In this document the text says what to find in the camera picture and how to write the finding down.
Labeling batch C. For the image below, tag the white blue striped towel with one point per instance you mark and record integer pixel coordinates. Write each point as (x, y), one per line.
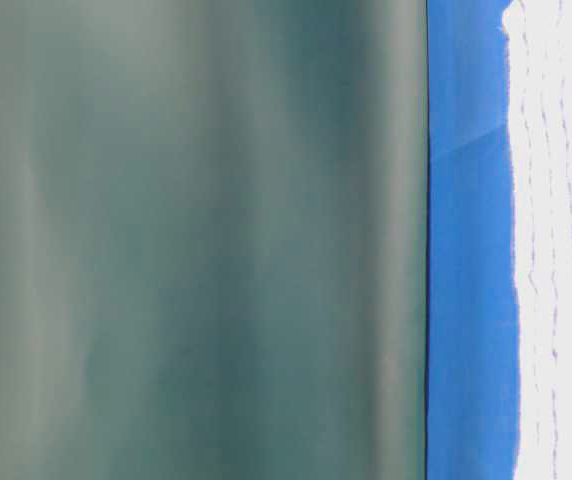
(539, 122)

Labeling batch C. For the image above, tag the blue table cloth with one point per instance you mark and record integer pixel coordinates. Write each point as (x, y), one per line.
(472, 360)

